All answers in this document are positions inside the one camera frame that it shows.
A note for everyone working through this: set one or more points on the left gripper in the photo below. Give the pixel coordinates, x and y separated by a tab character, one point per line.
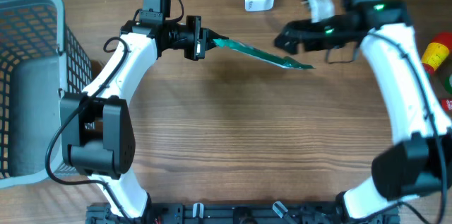
203	43

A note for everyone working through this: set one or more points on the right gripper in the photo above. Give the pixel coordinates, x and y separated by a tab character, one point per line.
304	26

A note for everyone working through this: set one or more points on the green 3M gloves package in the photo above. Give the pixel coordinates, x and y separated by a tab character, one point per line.
282	62

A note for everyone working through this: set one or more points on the red sriracha sauce bottle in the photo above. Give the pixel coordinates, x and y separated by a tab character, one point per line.
436	52

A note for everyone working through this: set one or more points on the green lid jar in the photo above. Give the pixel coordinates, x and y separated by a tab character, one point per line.
447	83

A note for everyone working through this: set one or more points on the red candy bar wrapper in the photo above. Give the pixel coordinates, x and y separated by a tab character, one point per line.
446	104

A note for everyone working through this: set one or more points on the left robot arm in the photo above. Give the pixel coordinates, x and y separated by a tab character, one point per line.
96	133

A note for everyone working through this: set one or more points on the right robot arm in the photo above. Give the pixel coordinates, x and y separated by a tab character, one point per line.
419	161

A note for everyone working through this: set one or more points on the grey plastic shopping basket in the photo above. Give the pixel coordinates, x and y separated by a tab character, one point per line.
41	61

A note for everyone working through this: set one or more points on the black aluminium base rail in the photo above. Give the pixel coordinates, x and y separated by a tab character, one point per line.
324	212

